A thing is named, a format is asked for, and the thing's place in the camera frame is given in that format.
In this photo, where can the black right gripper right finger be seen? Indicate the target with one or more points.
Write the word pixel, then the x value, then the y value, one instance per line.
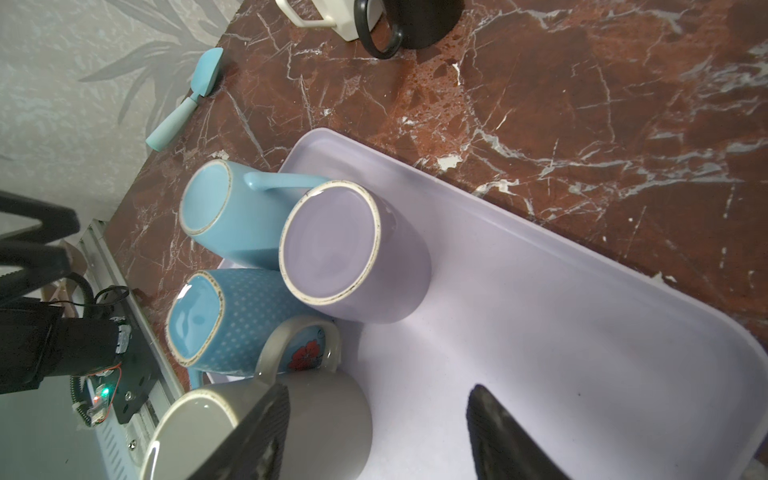
pixel 501 448

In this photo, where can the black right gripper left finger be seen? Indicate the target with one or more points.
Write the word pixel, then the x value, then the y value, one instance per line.
pixel 255 449

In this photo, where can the black mug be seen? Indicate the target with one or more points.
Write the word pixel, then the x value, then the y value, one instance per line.
pixel 414 24

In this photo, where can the white faceted mug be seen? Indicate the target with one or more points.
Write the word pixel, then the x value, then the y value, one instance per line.
pixel 337 15

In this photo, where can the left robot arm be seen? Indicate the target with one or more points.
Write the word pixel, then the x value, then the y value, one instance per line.
pixel 37 339

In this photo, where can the grey mug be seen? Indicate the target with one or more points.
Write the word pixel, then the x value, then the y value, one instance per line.
pixel 329 433

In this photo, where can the blue polka dot mug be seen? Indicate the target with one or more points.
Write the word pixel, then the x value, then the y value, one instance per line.
pixel 221 320

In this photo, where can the lavender mug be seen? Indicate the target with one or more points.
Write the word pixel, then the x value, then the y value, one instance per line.
pixel 350 254

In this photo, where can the light blue mug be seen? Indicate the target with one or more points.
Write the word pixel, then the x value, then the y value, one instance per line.
pixel 238 212

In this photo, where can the lavender plastic tray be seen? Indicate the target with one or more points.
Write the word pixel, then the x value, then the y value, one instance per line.
pixel 613 374

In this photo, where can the green circuit board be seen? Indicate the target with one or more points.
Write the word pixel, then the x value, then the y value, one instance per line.
pixel 93 396

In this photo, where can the light blue silicone spatula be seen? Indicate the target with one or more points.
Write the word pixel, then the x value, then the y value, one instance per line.
pixel 202 82

